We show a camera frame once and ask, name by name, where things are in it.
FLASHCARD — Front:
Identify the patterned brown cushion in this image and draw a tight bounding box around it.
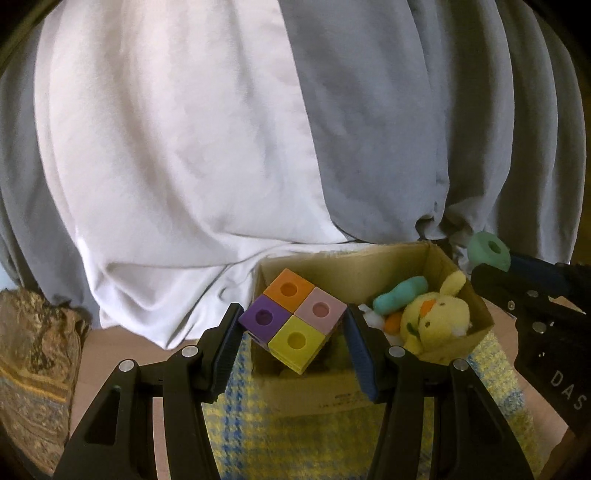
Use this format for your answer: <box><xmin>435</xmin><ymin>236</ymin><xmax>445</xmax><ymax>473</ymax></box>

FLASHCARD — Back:
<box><xmin>0</xmin><ymin>288</ymin><xmax>90</xmax><ymax>476</ymax></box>

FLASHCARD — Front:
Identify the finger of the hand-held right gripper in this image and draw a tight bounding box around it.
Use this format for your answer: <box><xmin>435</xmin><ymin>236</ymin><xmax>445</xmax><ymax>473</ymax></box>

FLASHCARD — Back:
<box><xmin>508</xmin><ymin>255</ymin><xmax>578</xmax><ymax>300</ymax></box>
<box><xmin>470</xmin><ymin>263</ymin><xmax>555</xmax><ymax>324</ymax></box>

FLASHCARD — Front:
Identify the yellow and blue woven mat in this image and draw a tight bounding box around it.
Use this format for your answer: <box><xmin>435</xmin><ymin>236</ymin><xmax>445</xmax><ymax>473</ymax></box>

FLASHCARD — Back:
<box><xmin>203</xmin><ymin>323</ymin><xmax>541</xmax><ymax>480</ymax></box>

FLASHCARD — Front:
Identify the teal foam ring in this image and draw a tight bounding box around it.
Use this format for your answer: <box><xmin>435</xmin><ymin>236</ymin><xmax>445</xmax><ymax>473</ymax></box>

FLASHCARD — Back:
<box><xmin>466</xmin><ymin>231</ymin><xmax>511</xmax><ymax>274</ymax></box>

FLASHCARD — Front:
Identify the white curtain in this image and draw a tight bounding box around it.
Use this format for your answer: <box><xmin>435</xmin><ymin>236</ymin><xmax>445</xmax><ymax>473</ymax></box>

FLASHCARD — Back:
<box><xmin>34</xmin><ymin>0</ymin><xmax>352</xmax><ymax>349</ymax></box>

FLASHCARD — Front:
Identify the yellow plush duck toy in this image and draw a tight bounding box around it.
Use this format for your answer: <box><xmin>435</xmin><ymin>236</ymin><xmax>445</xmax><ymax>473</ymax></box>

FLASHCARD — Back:
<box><xmin>385</xmin><ymin>270</ymin><xmax>472</xmax><ymax>356</ymax></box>

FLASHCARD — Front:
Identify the brown cardboard box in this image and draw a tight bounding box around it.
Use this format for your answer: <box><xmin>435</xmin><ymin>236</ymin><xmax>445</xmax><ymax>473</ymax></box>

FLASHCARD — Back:
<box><xmin>252</xmin><ymin>241</ymin><xmax>495</xmax><ymax>416</ymax></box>

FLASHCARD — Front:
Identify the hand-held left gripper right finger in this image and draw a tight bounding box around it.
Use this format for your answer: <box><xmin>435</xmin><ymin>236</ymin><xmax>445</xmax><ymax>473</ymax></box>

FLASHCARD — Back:
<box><xmin>344</xmin><ymin>307</ymin><xmax>536</xmax><ymax>480</ymax></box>

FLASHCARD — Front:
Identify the teal plush toy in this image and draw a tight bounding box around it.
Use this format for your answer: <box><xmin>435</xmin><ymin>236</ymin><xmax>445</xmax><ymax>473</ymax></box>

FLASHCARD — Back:
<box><xmin>373</xmin><ymin>276</ymin><xmax>429</xmax><ymax>313</ymax></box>

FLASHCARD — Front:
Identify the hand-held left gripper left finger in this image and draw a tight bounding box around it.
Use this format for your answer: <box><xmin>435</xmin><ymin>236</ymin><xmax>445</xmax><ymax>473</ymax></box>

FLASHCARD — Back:
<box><xmin>53</xmin><ymin>302</ymin><xmax>245</xmax><ymax>480</ymax></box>

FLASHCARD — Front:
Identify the multicoloured toy block cube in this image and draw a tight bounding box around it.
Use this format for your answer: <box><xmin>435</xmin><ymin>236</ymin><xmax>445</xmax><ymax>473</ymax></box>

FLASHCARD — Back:
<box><xmin>239</xmin><ymin>268</ymin><xmax>348</xmax><ymax>374</ymax></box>

